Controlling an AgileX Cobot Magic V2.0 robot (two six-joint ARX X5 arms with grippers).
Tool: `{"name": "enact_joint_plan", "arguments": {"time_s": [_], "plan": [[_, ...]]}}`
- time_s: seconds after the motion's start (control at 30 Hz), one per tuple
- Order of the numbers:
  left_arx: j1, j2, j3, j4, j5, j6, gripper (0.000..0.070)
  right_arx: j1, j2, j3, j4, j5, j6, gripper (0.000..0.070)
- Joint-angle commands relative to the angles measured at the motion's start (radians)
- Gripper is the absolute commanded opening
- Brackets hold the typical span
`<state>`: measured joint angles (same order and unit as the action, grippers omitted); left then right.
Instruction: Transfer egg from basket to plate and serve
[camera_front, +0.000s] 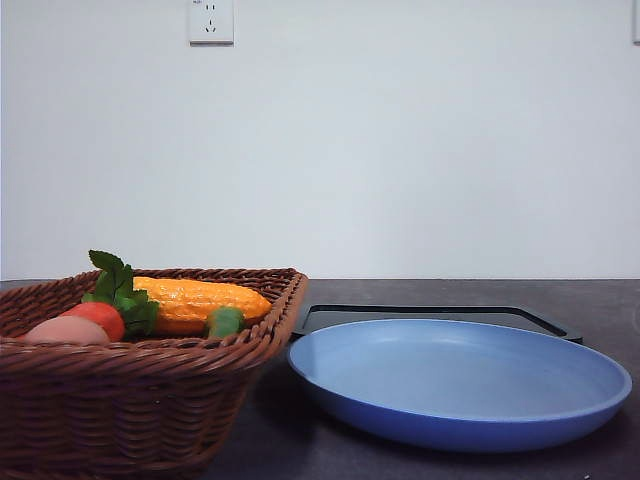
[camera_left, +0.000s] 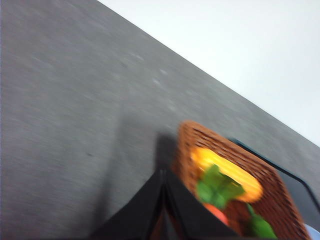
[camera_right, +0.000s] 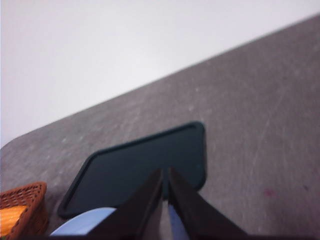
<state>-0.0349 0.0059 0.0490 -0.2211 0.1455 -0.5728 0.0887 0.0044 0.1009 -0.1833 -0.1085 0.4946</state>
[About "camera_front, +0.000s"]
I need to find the blue plate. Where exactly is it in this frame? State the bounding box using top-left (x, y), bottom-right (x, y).
top-left (288, 318), bottom-right (632, 452)

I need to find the brown egg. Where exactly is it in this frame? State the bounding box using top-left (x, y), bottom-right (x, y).
top-left (23, 316), bottom-right (110, 345)

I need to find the brown wicker basket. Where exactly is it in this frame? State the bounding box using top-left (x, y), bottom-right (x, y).
top-left (0, 268), bottom-right (307, 480)

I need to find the black tray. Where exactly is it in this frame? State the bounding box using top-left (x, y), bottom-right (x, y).
top-left (291, 305), bottom-right (583, 345)

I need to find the orange toy corn cob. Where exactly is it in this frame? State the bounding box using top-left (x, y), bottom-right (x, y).
top-left (133, 277), bottom-right (272, 334)

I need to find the red toy carrot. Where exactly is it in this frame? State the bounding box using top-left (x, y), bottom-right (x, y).
top-left (62, 250), bottom-right (160, 343)

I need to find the white wall socket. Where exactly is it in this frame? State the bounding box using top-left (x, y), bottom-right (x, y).
top-left (189, 0), bottom-right (234, 48)

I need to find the white wall switch plate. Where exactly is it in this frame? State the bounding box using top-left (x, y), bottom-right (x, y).
top-left (632, 0), bottom-right (640, 47)

